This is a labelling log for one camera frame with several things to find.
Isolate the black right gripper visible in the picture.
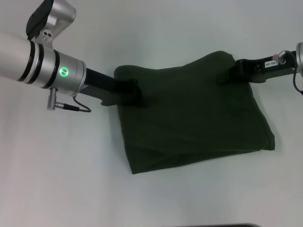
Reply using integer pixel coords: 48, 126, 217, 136
216, 50, 299, 85

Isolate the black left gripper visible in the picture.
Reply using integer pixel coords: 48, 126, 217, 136
81, 68, 149, 108

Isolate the dark green t-shirt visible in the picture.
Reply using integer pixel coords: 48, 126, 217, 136
114, 50, 276, 175

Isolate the right arm silver cable connector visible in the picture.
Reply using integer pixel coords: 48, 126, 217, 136
272, 50, 303, 96

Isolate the left arm cable with plug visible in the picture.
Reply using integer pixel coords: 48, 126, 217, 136
46, 87, 92, 113

